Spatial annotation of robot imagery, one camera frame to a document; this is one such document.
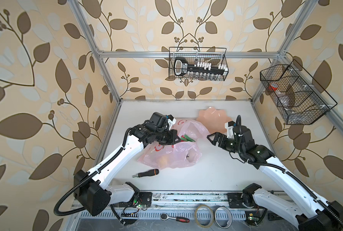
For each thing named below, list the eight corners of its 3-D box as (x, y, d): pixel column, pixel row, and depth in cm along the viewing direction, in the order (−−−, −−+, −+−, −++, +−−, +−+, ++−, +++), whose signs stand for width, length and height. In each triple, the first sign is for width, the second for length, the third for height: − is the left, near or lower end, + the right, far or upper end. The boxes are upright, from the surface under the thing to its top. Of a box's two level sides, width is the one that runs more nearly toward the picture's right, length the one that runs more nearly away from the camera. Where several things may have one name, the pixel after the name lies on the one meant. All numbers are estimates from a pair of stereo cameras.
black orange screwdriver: (133, 179, 84) (132, 177, 81) (134, 174, 86) (132, 172, 83) (159, 175, 85) (158, 173, 82) (159, 171, 87) (158, 168, 84)
